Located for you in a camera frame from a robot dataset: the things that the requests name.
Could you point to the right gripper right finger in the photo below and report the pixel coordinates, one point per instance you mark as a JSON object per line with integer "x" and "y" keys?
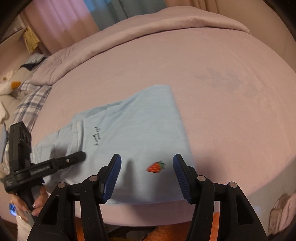
{"x": 237, "y": 219}

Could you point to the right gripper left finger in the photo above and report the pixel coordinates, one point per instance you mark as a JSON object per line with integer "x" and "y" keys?
{"x": 56, "y": 220}

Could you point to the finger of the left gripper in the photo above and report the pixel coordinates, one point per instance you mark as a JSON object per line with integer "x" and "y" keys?
{"x": 67, "y": 161}

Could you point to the light blue denim pants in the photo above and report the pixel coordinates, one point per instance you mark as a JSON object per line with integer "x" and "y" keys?
{"x": 145, "y": 129}

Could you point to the left hand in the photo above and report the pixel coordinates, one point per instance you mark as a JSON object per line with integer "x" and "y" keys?
{"x": 21, "y": 206}

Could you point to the plaid pillow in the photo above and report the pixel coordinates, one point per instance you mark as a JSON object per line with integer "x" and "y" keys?
{"x": 27, "y": 111}
{"x": 33, "y": 61}

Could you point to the white duck plush toy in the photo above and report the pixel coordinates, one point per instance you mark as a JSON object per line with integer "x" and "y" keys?
{"x": 8, "y": 85}

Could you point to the pink bed sheet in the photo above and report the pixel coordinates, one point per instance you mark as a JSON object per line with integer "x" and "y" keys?
{"x": 235, "y": 97}

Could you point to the yellow tassel cloth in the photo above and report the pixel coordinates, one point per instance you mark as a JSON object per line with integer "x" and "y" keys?
{"x": 31, "y": 40}

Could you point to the pink curtain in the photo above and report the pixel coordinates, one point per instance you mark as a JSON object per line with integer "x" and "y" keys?
{"x": 59, "y": 24}

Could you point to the blue curtain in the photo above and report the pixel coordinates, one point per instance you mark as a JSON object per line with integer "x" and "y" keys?
{"x": 109, "y": 12}

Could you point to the pink folded duvet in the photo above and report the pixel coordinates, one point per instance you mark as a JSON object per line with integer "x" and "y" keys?
{"x": 173, "y": 18}

